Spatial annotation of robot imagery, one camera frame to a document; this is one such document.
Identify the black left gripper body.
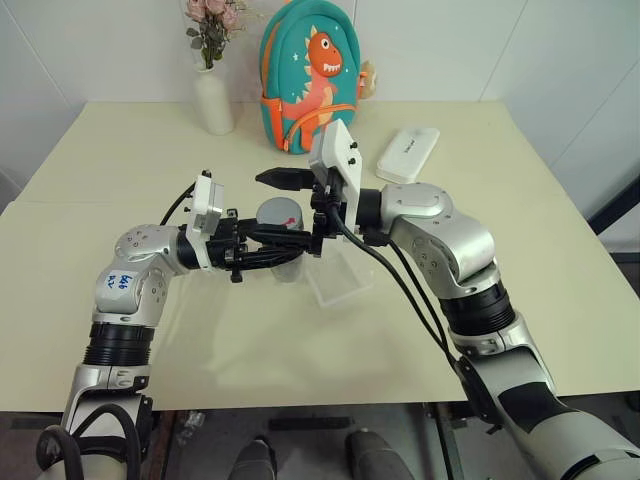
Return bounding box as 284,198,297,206
206,207,252,285

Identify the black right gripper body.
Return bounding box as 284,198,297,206
308,167,348,259

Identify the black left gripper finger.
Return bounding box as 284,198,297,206
243,249,304,270
244,222,312,241

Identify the grey jar lid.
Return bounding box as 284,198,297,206
255,196,306,234

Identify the clear plastic jar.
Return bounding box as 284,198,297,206
271,249,305,285

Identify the clear plastic box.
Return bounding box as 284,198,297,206
304,248,376,307

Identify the white oblong case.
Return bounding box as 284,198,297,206
374,126,442,184

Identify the white ceramic vase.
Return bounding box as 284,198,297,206
193,68,235,137

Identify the teal dinosaur backpack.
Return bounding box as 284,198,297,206
258,0,363,157

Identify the beige plush pendant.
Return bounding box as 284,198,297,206
359,59,380,100

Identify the pink flower bouquet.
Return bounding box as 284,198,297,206
183,0,242,72

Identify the black bar under table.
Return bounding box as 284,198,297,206
269,418,352,432

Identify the dark rounded shape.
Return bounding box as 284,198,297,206
233,436,279,480
344,429,403,480

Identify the dark metal stand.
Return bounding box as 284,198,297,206
585,167,640,264

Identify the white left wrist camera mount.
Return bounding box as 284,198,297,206
185,171,227,272

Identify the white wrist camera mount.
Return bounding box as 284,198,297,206
306,118,363,234
185,171,227,272

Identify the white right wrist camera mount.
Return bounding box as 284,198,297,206
306,118,363,234

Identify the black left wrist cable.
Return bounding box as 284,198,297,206
159,181,199,227

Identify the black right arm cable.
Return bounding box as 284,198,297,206
325,198,464,366
368,230,466,366

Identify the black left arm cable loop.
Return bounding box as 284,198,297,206
37,402,145,480

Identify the grey metal table frame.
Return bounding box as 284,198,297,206
418,402,476,480

